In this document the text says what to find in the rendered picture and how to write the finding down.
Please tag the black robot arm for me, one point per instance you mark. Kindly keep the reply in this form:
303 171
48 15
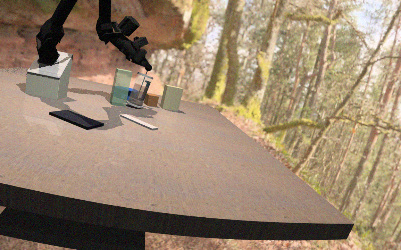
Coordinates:
52 31

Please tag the french press coffee maker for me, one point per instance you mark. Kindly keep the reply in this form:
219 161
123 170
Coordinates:
140 89

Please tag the white flat bar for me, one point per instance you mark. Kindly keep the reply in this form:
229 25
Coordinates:
139 122

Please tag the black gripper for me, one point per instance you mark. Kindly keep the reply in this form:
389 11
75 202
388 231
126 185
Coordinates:
137 56

